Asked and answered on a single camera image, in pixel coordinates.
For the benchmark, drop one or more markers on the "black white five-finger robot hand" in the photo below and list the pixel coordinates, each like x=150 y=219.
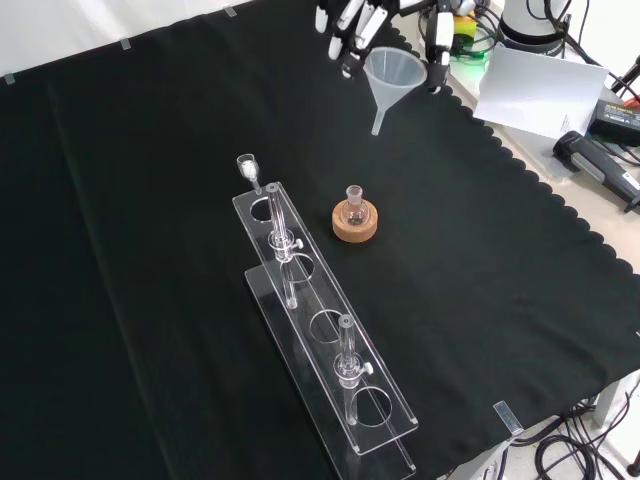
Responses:
x=442 y=30

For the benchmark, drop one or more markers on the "clear plastic funnel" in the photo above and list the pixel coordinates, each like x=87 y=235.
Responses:
x=395 y=67

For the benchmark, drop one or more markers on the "glass round-bottom flask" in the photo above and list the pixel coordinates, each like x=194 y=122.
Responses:
x=354 y=200

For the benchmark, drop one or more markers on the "clear acrylic funnel stand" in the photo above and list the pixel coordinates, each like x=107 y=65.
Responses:
x=330 y=295

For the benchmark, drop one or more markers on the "yellow stop button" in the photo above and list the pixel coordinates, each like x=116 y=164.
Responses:
x=465 y=27

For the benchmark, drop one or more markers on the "pale board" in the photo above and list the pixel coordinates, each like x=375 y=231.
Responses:
x=540 y=90

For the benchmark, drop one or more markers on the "black power adapter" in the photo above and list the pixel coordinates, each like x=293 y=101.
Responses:
x=617 y=117

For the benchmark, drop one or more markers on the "black grey handheld device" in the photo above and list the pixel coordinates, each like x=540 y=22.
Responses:
x=595 y=165

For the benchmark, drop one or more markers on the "grey tape piece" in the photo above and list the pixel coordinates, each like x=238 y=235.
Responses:
x=9 y=78
x=125 y=44
x=230 y=11

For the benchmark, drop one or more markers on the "black cloth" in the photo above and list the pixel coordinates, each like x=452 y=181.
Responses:
x=150 y=250

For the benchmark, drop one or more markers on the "clear tape strip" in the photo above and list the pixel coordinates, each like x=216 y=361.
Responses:
x=507 y=417

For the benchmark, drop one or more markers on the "grey table leg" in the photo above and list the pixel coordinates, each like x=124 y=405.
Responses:
x=607 y=405

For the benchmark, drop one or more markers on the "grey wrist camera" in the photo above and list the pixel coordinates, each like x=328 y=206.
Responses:
x=465 y=6

